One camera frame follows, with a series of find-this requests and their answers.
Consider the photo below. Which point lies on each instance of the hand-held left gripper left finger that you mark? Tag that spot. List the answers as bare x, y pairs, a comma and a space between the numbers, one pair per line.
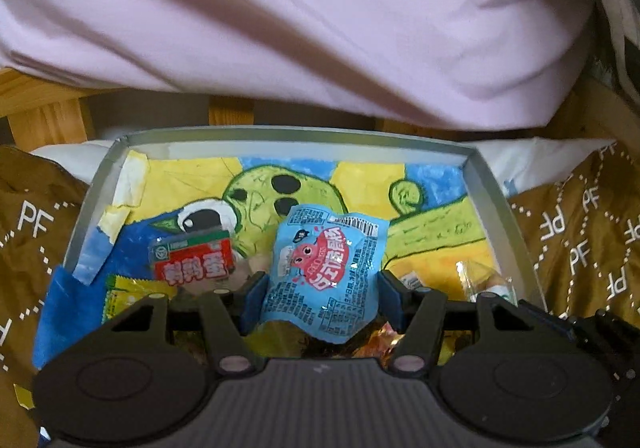
254, 300

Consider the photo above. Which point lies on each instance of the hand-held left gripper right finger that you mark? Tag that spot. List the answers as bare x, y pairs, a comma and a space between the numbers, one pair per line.
392, 300

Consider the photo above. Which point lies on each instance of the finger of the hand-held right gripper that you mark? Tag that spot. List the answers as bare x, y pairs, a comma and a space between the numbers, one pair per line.
547, 323

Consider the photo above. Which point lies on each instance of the blue snack packet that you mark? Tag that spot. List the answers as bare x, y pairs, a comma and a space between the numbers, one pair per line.
325, 273

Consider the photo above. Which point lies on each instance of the grey cardboard box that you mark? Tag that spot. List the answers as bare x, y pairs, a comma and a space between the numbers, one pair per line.
492, 208

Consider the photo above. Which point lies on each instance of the clear wrapped snack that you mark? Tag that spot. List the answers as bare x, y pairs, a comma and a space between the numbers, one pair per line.
480, 283
412, 279

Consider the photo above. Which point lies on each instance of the orange shiny snack wrapper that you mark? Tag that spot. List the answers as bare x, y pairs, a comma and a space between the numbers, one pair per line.
380, 343

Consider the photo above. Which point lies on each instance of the red and green snack packet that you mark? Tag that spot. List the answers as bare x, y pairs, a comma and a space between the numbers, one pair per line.
192, 260

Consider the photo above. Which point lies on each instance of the brown printed blanket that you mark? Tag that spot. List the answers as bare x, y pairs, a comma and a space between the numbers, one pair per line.
575, 238

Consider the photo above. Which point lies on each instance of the yellow snack packet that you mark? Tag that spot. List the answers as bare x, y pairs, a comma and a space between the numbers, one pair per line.
125, 298

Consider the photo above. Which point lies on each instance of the yellow wrapper scrap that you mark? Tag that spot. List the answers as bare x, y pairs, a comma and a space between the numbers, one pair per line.
24, 397

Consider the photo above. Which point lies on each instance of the pink bedsheet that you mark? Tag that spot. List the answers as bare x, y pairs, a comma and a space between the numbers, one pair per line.
300, 18

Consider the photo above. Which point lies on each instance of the grey and white cloth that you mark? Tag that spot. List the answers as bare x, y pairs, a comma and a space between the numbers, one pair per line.
620, 8

